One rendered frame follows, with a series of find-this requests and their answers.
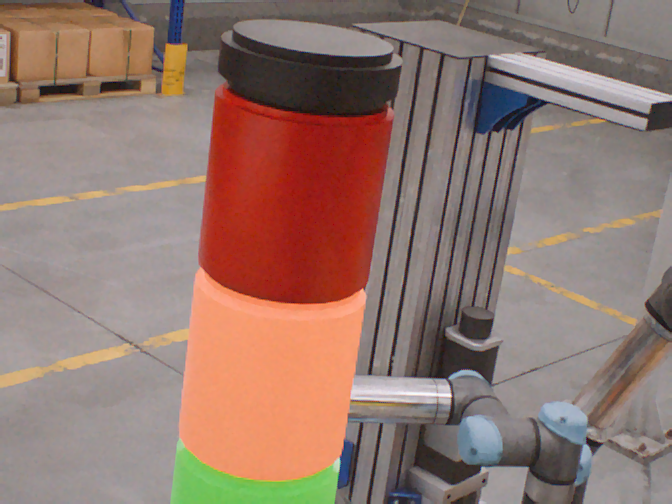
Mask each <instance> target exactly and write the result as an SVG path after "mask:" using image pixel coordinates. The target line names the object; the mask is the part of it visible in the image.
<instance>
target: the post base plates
mask: <svg viewBox="0 0 672 504"><path fill-rule="evenodd" d="M631 401H632V399H631V400H630V401H629V402H628V404H627V405H626V407H625V408H624V409H623V410H622V411H621V412H620V414H619V416H618V418H617V420H616V422H615V424H613V422H612V423H611V424H610V425H609V426H608V428H607V429H608V439H607V440H606V443H605V444H604V446H606V447H608V448H610V449H612V450H614V451H616V452H618V453H620V454H622V455H624V456H626V457H628V458H631V459H633V460H635V461H637V462H639V463H641V465H647V464H649V462H650V463H651V461H653V460H656V459H658V458H660V457H662V456H664V455H666V454H668V453H670V452H672V429H670V431H668V432H667V431H665V430H664V428H663V423H661V419H660V414H659V409H658V405H657V400H656V395H655V394H654V393H652V394H651V398H650V403H649V407H648V411H647V416H646V420H645V424H644V428H643V432H641V433H639V435H637V434H632V433H630V432H628V431H626V430H625V428H626V423H627V419H628V415H629V411H630V406H631Z"/></svg>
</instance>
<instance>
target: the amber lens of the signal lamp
mask: <svg viewBox="0 0 672 504"><path fill-rule="evenodd" d="M365 298H366V295H365V292H364V290H363V288H362V289H361V290H360V291H358V292H356V293H354V294H353V295H352V296H350V297H347V298H344V299H342V300H339V302H333V303H327V304H312V305H297V304H283V303H276V302H270V301H264V299H258V298H255V297H251V296H248V295H244V294H241V293H238V292H236V291H233V290H231V289H229V288H226V287H224V286H222V285H221V284H218V283H217V282H215V281H214V280H212V279H211V278H210V277H209V276H208V274H207V273H205V272H204V270H203V269H202V268H200V269H199V271H198V272H197V274H196V276H195V285H194V294H193V305H192V314H191V323H190V333H189V343H188V352H187V362H186V371H185V380H183V390H182V400H181V409H180V418H179V437H180V438H181V440H182V442H183V444H184V445H185V447H186V448H187V449H188V450H190V451H191V452H192V453H193V454H195V455H196V456H197V457H199V458H200V460H201V461H202V462H203V463H205V464H207V465H209V466H211V467H213V468H215V469H217V470H219V471H222V472H225V473H228V474H231V475H234V476H239V477H244V478H250V479H255V480H271V481H281V480H292V479H299V478H303V477H306V476H310V475H313V474H315V473H317V472H319V471H321V470H324V468H326V467H328V466H329V465H331V464H333V463H334V462H335V461H336V460H337V458H338V457H339V456H340V455H341V452H342V448H343V443H344V437H345V430H346V423H347V417H348V410H349V404H350V398H351V390H352V384H353V377H354V371H355V364H356V358H357V352H358V344H359V338H360V331H361V325H362V319H363V312H364V306H365Z"/></svg>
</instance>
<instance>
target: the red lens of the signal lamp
mask: <svg viewBox="0 0 672 504"><path fill-rule="evenodd" d="M394 116H395V114H394V112H393V111H392V108H391V107H389V105H388V103H387V102H385V105H384V106H383V107H381V108H379V110H376V111H369V112H364V113H326V112H315V111H305V110H299V108H293V107H287V106H282V105H278V104H272V103H268V102H264V101H261V100H258V99H254V98H251V97H248V96H246V95H244V94H242V93H239V92H237V91H235V90H234V89H233V88H232V87H230V86H228V83H227V80H226V81H225V82H224V83H223V84H222V85H220V86H218V87H217V88H216V89H215V95H214V104H213V114H212V124H211V133H210V143H209V152H208V162H207V171H206V181H205V190H204V199H203V210H202V219H201V228H200V238H199V247H198V264H199V265H200V267H201V268H202V269H203V270H204V272H205V273H207V274H208V276H209V277H210V278H211V279H212V280H214V281H215V282H217V283H218V284H221V285H222V286H224V287H226V288H229V289H231V290H233V291H236V292H238V293H241V294H244V295H248V296H251V297H255V298H258V299H264V301H270V302H276V303H283V304H297V305H312V304H327V303H333V302H339V300H342V299H344V298H347V297H350V296H352V295H353V294H354V293H356V292H358V291H360V290H361V289H362V288H363V287H365V286H366V285H367V282H368V278H369V273H370V266H371V260H373V254H374V246H375V240H376V233H377V227H378V221H379V214H380V208H381V200H382V194H383V188H384V181H385V175H386V168H387V162H388V156H389V148H390V142H391V135H392V129H393V123H394Z"/></svg>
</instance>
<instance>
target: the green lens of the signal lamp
mask: <svg viewBox="0 0 672 504"><path fill-rule="evenodd" d="M340 463H341V462H340V458H339V457H338V458H337V460H336V461H335V462H334V463H333V464H331V465H329V466H328V467H326V468H324V470H321V471H319V472H317V473H315V474H313V475H310V476H306V477H303V478H299V479H292V480H281V481H271V480H255V479H250V478H244V477H239V476H234V475H231V474H228V473H225V472H222V471H219V470H217V469H215V468H213V467H211V466H209V465H207V464H205V463H203V462H202V461H201V460H200V458H199V457H197V456H196V455H195V454H193V453H192V452H191V451H190V450H188V449H187V448H186V447H185V445H184V444H183V442H182V440H181V438H179V440H178V442H177V447H176V458H175V467H174V476H173V486H172V496H171V504H334V503H335V496H336V489H337V483H338V476H339V470H340Z"/></svg>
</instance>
